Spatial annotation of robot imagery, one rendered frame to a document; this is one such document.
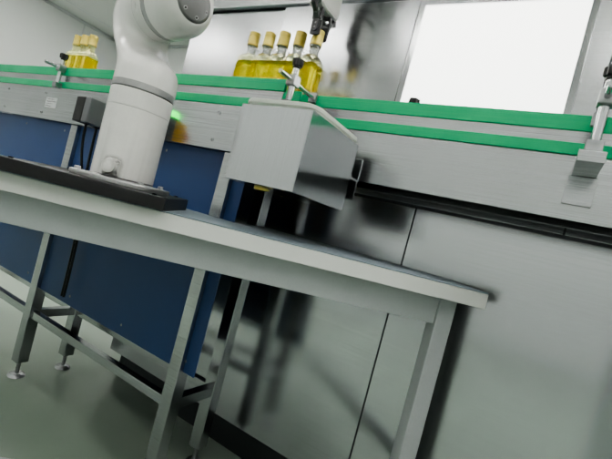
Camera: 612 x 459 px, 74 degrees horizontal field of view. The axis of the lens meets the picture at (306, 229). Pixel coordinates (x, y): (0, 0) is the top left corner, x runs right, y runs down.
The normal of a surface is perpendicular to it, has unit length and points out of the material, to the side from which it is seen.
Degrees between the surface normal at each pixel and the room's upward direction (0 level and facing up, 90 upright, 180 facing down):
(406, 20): 90
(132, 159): 91
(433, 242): 90
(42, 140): 90
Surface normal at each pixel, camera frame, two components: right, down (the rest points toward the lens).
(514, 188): -0.48, -0.12
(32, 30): 0.84, 0.22
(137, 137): 0.57, 0.17
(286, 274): 0.15, 0.05
